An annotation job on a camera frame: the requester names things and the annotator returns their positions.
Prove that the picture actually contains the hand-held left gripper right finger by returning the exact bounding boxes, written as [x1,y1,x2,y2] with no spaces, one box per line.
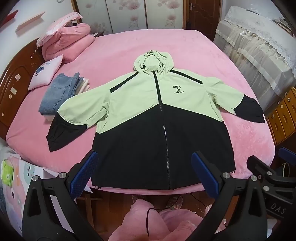
[191,151,274,241]

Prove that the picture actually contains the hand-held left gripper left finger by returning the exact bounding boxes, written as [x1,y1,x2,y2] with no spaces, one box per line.
[22,150,109,241]

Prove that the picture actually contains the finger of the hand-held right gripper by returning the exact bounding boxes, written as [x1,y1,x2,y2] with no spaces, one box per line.
[246,156,281,186]
[279,147,296,163]

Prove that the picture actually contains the green and black hooded jacket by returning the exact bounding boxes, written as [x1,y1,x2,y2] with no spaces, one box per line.
[46,50,265,190]

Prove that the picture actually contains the folded cream clothes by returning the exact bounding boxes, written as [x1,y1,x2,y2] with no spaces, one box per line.
[73,75,91,96]

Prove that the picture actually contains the wooden drawer chest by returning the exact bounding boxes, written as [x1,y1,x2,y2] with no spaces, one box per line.
[266,87,296,146]

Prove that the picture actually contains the pink slipper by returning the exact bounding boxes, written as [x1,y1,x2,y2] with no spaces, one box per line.
[165,195,184,209]

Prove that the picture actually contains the person's pink pants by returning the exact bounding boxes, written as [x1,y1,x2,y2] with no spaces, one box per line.
[108,199,226,241]

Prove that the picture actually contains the printed blanket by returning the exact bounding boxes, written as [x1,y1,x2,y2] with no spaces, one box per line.
[0,146,64,229]

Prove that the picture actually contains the green tissue packet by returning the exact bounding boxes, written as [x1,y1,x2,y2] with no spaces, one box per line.
[1,160,16,186]

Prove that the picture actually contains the folded blue jeans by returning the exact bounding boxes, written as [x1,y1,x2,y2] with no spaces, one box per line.
[38,73,80,115]

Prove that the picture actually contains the white printed cushion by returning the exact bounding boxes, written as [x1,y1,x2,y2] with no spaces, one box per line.
[28,55,63,91]

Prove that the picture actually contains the lace-covered cabinet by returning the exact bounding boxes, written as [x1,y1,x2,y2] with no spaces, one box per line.
[213,5,296,110]

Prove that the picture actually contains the wooden headboard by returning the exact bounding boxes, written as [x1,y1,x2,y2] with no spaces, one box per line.
[0,37,46,140]

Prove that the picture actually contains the pink bed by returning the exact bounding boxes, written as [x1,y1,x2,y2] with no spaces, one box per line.
[6,30,277,193]

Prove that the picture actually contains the folded pink quilt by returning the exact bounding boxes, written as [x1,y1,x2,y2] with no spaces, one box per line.
[42,23,96,63]

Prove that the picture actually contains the pink pillow with lace trim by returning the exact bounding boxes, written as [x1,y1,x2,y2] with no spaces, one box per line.
[36,11,83,48]

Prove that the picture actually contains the brown wooden door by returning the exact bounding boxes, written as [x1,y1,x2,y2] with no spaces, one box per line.
[185,0,230,42]

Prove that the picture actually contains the floral wardrobe doors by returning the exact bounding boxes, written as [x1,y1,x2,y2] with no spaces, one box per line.
[76,0,186,36]

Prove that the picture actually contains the black cable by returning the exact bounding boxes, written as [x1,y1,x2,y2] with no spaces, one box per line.
[145,193,208,234]

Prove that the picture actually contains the pink wall board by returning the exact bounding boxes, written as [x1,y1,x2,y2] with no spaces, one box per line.
[15,11,46,33]

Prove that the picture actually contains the red wall decoration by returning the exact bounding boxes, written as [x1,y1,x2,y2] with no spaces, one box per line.
[0,9,19,29]

